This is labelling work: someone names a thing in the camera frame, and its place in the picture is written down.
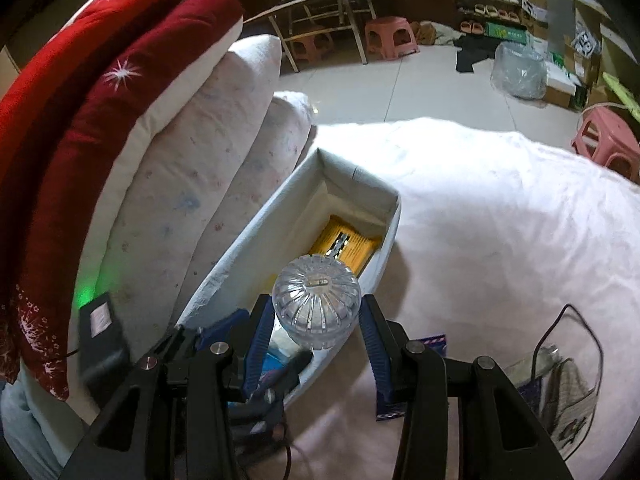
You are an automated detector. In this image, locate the brown cloth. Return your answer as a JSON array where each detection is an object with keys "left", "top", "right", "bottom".
[{"left": 412, "top": 20, "right": 439, "bottom": 47}]

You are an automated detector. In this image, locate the black cloth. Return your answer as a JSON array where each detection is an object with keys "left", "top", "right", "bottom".
[{"left": 454, "top": 34, "right": 501, "bottom": 74}]

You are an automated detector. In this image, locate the purple snack bag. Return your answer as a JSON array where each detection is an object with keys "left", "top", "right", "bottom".
[{"left": 375, "top": 332, "right": 546, "bottom": 421}]

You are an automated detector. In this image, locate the yellow snack packet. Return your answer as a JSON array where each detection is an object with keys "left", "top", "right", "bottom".
[{"left": 307, "top": 215, "right": 383, "bottom": 277}]

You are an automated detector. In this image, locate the light green board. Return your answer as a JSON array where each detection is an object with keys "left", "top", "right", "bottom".
[{"left": 602, "top": 72, "right": 640, "bottom": 116}]

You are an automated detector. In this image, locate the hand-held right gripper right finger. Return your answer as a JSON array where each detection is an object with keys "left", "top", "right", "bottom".
[{"left": 357, "top": 294, "right": 575, "bottom": 480}]

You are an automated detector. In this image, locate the clear plastic bag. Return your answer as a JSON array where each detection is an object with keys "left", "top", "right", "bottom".
[{"left": 490, "top": 41, "right": 549, "bottom": 102}]

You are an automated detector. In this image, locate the red quilt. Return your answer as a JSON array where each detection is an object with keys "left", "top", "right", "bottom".
[
  {"left": 0, "top": 0, "right": 246, "bottom": 403},
  {"left": 0, "top": 0, "right": 192, "bottom": 186}
]

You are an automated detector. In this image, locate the white storage box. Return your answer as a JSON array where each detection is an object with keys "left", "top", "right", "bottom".
[{"left": 177, "top": 146, "right": 402, "bottom": 411}]

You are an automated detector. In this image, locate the black cable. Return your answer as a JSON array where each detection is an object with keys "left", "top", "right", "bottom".
[
  {"left": 270, "top": 425, "right": 294, "bottom": 480},
  {"left": 530, "top": 304, "right": 606, "bottom": 411}
]

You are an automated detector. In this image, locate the pale blue cloth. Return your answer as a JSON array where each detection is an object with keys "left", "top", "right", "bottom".
[{"left": 0, "top": 375, "right": 66, "bottom": 480}]

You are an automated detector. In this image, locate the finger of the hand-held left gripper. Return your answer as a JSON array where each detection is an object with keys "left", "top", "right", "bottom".
[
  {"left": 228, "top": 349, "right": 315, "bottom": 436},
  {"left": 166, "top": 309, "right": 251, "bottom": 356}
]

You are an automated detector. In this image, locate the plaid cloth with bear badge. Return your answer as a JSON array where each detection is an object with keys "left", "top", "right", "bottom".
[{"left": 505, "top": 342, "right": 601, "bottom": 461}]

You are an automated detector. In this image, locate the pink plastic stool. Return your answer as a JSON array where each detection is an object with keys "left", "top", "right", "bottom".
[
  {"left": 571, "top": 105, "right": 640, "bottom": 184},
  {"left": 287, "top": 27, "right": 335, "bottom": 64},
  {"left": 364, "top": 16, "right": 420, "bottom": 59}
]

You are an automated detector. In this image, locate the clear plastic jar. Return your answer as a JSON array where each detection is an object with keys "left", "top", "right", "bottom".
[{"left": 271, "top": 255, "right": 362, "bottom": 352}]

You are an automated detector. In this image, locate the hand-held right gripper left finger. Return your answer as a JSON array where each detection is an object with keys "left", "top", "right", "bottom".
[{"left": 60, "top": 294, "right": 276, "bottom": 480}]

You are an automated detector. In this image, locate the green box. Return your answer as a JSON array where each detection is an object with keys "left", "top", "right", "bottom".
[{"left": 485, "top": 21, "right": 531, "bottom": 44}]

